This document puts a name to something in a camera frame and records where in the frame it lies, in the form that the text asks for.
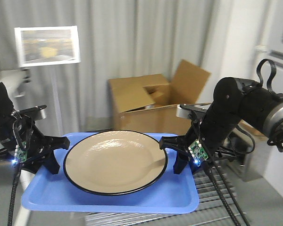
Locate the left braided black cable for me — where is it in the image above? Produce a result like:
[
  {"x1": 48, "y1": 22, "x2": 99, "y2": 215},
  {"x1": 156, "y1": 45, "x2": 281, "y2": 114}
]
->
[{"x1": 7, "y1": 162, "x2": 23, "y2": 226}]

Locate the brown cardboard box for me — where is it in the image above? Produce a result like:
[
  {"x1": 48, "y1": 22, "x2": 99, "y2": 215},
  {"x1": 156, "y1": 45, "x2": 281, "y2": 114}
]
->
[{"x1": 108, "y1": 60, "x2": 210, "y2": 135}]

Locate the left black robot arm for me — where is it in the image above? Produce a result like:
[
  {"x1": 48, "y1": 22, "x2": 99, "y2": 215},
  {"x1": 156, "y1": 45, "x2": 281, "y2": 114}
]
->
[{"x1": 0, "y1": 82, "x2": 70, "y2": 174}]

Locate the left green circuit board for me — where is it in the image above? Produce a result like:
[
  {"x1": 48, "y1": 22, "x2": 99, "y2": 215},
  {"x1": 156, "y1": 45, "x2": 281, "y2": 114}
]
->
[{"x1": 13, "y1": 145, "x2": 27, "y2": 165}]

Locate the blue plastic tray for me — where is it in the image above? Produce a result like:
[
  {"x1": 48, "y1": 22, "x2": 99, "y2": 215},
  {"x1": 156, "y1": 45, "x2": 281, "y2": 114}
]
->
[{"x1": 21, "y1": 132, "x2": 200, "y2": 215}]

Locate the sign on metal stand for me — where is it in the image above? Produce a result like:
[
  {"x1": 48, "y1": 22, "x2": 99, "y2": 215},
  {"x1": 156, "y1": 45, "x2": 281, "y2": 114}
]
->
[{"x1": 14, "y1": 26, "x2": 81, "y2": 135}]

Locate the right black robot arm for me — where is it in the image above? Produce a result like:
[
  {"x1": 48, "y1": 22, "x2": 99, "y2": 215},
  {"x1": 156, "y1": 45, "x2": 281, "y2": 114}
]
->
[{"x1": 159, "y1": 59, "x2": 283, "y2": 174}]

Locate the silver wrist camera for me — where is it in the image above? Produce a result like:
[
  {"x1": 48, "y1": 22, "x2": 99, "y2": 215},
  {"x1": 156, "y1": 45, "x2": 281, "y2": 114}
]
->
[
  {"x1": 18, "y1": 105, "x2": 47, "y2": 121},
  {"x1": 176, "y1": 103, "x2": 210, "y2": 119}
]

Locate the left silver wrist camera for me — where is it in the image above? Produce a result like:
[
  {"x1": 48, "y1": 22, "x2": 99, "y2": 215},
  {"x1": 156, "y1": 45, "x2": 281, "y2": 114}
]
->
[{"x1": 18, "y1": 105, "x2": 47, "y2": 121}]

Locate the right braided black cable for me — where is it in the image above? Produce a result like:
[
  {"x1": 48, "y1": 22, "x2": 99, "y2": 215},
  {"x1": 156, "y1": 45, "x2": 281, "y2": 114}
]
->
[{"x1": 202, "y1": 160, "x2": 250, "y2": 226}]

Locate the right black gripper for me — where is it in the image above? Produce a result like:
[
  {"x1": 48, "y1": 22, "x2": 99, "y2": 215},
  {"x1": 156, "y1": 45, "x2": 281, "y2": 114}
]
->
[{"x1": 158, "y1": 117, "x2": 236, "y2": 175}]

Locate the braided black cable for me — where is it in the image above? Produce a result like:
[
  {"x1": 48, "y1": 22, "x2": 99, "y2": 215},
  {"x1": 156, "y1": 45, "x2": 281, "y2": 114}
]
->
[
  {"x1": 7, "y1": 162, "x2": 23, "y2": 226},
  {"x1": 202, "y1": 160, "x2": 250, "y2": 226}
]

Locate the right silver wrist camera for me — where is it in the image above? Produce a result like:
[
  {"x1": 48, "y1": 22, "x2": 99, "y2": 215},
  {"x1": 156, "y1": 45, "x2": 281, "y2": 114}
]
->
[{"x1": 176, "y1": 103, "x2": 210, "y2": 119}]

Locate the green circuit board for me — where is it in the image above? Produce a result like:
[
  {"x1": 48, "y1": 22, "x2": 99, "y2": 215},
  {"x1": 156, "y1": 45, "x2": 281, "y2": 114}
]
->
[
  {"x1": 188, "y1": 139, "x2": 208, "y2": 166},
  {"x1": 13, "y1": 145, "x2": 27, "y2": 165}
]

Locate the beige plate with black rim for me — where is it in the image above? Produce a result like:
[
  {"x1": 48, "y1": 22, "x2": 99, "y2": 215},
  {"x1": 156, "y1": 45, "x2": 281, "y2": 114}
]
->
[{"x1": 64, "y1": 130, "x2": 168, "y2": 195}]

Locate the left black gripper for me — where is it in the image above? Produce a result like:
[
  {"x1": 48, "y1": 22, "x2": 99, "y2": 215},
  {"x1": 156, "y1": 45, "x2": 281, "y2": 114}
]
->
[{"x1": 0, "y1": 117, "x2": 70, "y2": 175}]

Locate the right green circuit board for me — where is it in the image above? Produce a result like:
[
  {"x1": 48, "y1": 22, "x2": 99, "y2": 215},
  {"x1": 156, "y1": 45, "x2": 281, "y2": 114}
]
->
[{"x1": 188, "y1": 139, "x2": 208, "y2": 166}]

